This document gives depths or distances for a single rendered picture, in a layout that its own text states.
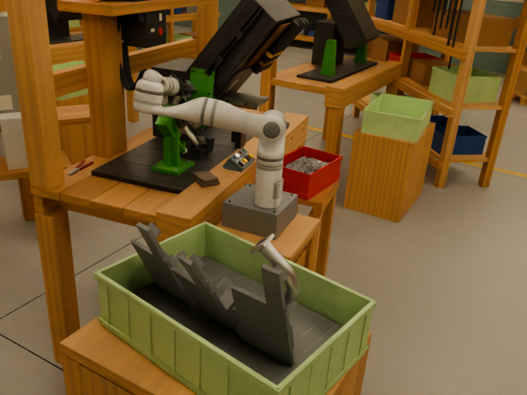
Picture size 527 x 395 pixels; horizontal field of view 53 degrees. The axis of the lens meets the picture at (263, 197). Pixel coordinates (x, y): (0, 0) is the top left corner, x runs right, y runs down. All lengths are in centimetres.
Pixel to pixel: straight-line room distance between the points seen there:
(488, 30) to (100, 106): 325
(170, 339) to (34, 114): 108
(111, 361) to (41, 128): 97
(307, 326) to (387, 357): 132
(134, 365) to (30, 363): 133
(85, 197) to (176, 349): 93
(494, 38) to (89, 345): 399
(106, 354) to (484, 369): 193
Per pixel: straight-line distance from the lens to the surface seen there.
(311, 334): 143
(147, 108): 177
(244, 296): 123
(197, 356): 126
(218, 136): 267
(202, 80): 239
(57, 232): 226
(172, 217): 187
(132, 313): 140
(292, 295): 117
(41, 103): 206
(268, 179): 179
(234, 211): 185
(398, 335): 289
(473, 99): 479
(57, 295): 241
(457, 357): 287
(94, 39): 233
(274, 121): 171
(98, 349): 148
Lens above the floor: 175
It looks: 25 degrees down
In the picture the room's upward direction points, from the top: 4 degrees clockwise
